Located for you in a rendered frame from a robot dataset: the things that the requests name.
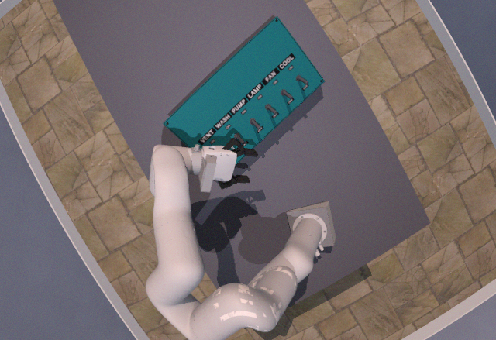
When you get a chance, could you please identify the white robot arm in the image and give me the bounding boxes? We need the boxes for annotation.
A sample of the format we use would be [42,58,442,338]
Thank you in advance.
[146,144,327,340]

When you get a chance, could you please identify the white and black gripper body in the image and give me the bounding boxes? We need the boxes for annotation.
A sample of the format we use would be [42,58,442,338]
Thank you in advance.
[201,146,237,181]

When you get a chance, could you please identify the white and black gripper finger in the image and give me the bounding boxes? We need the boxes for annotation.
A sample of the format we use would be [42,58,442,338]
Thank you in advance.
[218,175,250,189]
[222,138,258,157]

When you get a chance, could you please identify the teal switch panel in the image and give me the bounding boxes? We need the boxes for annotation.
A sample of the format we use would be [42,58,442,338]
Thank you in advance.
[163,17,325,149]

